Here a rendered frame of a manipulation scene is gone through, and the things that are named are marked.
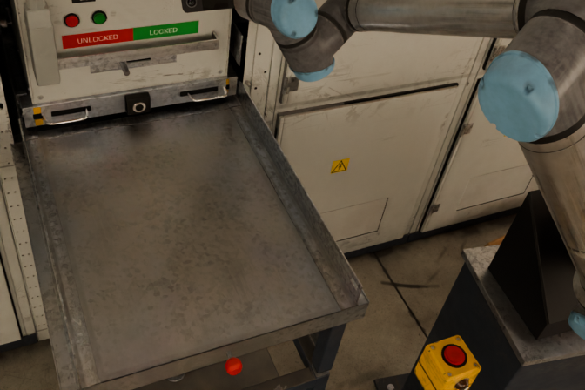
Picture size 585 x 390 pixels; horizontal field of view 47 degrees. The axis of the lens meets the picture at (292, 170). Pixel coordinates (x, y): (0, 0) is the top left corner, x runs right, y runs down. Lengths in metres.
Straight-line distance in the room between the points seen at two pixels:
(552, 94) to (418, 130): 1.30
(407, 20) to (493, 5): 0.20
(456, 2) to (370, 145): 1.02
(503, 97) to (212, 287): 0.73
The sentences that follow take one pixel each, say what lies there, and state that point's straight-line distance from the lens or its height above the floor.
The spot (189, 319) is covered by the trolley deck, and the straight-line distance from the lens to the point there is 1.35.
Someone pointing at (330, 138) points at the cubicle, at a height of 0.68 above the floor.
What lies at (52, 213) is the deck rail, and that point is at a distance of 1.54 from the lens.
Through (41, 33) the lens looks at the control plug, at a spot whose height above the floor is 1.19.
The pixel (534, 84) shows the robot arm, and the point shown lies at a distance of 0.93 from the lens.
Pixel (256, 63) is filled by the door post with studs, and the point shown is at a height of 0.98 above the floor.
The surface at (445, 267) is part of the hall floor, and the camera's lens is 2.70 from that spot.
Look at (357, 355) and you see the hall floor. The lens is 2.37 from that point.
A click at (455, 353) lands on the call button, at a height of 0.91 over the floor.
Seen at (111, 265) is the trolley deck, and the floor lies 0.85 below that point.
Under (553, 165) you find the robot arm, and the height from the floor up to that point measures 1.36.
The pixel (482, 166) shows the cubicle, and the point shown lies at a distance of 2.58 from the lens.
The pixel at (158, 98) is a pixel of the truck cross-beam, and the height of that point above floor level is 0.89.
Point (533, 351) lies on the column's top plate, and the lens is 1.62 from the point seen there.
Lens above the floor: 1.98
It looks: 43 degrees down
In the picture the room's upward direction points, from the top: 10 degrees clockwise
